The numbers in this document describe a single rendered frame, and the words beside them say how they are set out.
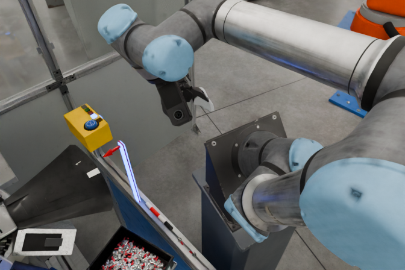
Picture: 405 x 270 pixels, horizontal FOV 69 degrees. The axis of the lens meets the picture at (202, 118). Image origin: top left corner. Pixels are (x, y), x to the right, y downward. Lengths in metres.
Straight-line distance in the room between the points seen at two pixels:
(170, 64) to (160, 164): 1.88
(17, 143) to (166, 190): 1.02
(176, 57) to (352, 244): 0.35
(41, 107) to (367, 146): 1.47
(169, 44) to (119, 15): 0.13
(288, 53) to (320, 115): 2.44
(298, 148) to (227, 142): 0.23
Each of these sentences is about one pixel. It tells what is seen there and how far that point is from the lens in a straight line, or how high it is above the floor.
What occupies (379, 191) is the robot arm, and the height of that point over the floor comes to 1.66.
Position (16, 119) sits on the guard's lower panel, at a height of 0.90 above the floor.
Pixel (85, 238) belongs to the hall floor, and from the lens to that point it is 2.15.
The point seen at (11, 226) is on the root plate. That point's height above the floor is 1.18.
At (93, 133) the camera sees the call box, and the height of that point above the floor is 1.06.
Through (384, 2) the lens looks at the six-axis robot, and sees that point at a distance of 3.91.
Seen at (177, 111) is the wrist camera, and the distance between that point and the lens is 0.65.
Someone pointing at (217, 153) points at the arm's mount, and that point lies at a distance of 0.83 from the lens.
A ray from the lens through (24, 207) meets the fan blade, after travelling 0.88.
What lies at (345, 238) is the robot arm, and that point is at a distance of 0.32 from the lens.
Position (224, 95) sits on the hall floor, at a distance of 2.87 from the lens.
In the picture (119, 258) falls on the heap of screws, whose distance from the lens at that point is 1.11.
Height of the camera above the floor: 1.86
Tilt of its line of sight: 45 degrees down
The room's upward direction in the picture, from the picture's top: straight up
